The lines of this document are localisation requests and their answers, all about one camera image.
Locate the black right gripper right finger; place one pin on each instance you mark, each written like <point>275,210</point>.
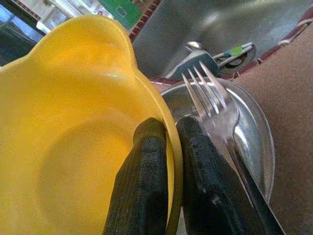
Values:
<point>207,195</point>

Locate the teal cup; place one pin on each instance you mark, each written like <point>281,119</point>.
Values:
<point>195,55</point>

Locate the blue straw green tip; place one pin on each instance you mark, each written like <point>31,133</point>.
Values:
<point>236,50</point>

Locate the steel fork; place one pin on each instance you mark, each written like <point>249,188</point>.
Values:
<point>223,111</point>

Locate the yellow plastic bowl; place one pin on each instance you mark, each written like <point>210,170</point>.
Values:
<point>73,98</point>

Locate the steel plate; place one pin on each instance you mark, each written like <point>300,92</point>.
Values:
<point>254,142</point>

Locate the steel spoon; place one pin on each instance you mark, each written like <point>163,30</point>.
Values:
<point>194,45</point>

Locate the steel sink basin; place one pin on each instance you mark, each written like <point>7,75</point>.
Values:
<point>220,19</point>

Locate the silver metal straw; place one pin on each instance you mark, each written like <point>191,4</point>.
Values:
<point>230,59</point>

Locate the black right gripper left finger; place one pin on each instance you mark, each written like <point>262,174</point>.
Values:
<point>141,183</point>

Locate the green yellow sponge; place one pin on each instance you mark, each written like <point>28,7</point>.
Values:
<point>119,12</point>

